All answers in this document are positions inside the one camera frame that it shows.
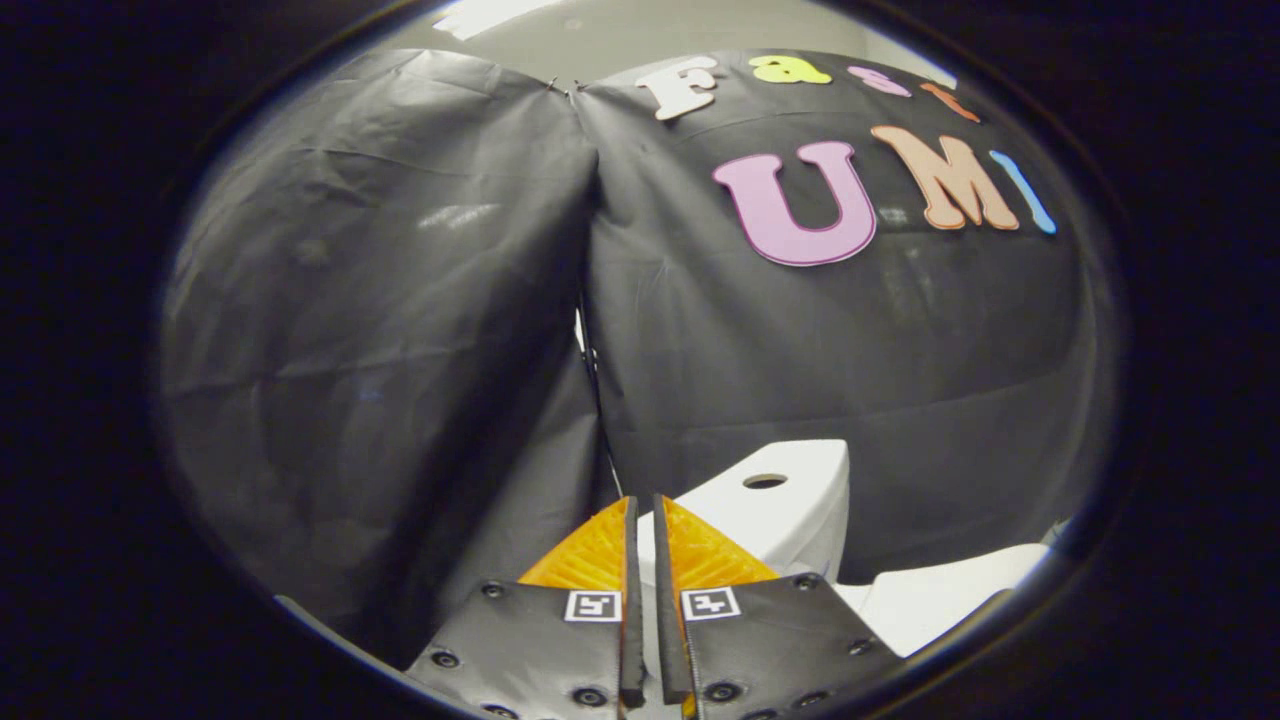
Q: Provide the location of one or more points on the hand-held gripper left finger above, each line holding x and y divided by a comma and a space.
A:
634, 620

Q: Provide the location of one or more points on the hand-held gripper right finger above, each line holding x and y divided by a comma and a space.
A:
670, 640

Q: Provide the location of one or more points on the black backdrop cloth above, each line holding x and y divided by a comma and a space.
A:
380, 350

